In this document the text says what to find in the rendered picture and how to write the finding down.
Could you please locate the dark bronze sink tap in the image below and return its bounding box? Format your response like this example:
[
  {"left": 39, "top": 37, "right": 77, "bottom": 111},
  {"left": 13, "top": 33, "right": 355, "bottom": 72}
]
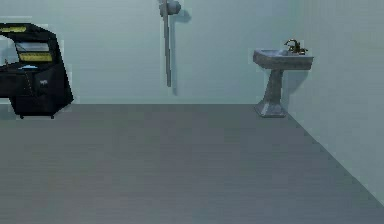
[{"left": 283, "top": 38, "right": 309, "bottom": 56}]

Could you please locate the yellow towel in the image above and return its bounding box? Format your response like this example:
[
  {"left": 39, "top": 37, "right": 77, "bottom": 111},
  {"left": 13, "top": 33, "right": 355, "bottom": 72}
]
[
  {"left": 0, "top": 26, "right": 28, "bottom": 34},
  {"left": 18, "top": 52, "right": 54, "bottom": 63}
]

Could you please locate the grey folded towel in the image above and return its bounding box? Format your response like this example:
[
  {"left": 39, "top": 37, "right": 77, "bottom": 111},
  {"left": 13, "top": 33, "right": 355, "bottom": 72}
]
[{"left": 15, "top": 42, "right": 51, "bottom": 53}]

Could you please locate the grey pedestal sink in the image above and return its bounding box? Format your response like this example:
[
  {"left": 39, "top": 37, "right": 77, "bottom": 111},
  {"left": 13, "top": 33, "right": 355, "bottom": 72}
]
[{"left": 252, "top": 48, "right": 315, "bottom": 118}]

